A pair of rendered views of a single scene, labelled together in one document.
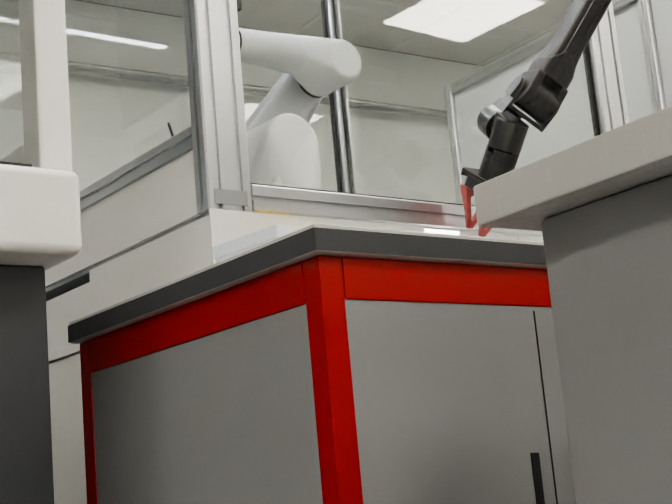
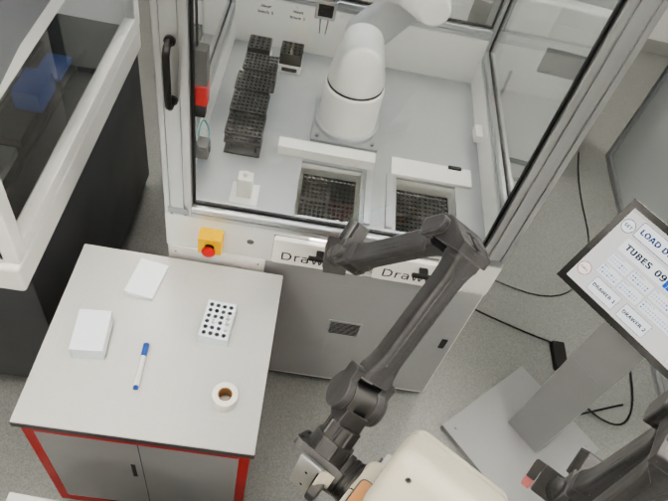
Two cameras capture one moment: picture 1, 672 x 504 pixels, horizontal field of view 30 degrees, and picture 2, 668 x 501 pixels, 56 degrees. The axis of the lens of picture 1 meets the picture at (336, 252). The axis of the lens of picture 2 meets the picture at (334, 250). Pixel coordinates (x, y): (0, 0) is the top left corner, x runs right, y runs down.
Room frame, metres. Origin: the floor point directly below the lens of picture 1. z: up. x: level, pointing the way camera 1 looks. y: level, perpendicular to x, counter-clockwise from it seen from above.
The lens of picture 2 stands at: (1.13, -0.82, 2.37)
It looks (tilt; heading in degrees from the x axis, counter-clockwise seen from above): 51 degrees down; 30
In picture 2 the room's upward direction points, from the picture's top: 15 degrees clockwise
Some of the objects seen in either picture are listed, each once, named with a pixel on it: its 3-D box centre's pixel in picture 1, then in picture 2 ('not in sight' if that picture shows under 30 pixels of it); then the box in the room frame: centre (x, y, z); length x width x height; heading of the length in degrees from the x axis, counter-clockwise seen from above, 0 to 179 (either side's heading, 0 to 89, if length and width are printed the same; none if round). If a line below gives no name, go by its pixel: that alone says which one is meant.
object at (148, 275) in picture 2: not in sight; (146, 278); (1.74, 0.14, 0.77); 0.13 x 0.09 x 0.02; 29
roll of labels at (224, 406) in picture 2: not in sight; (225, 397); (1.65, -0.31, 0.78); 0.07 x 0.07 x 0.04
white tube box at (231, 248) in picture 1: (272, 258); (91, 334); (1.51, 0.08, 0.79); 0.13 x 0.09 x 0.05; 43
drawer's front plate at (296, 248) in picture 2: not in sight; (319, 255); (2.13, -0.19, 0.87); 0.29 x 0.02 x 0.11; 127
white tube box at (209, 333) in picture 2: not in sight; (217, 322); (1.79, -0.12, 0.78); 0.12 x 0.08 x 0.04; 34
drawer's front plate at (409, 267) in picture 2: not in sight; (420, 272); (2.32, -0.44, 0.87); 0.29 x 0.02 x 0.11; 127
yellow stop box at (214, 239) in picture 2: not in sight; (211, 242); (1.92, 0.06, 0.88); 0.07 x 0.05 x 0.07; 127
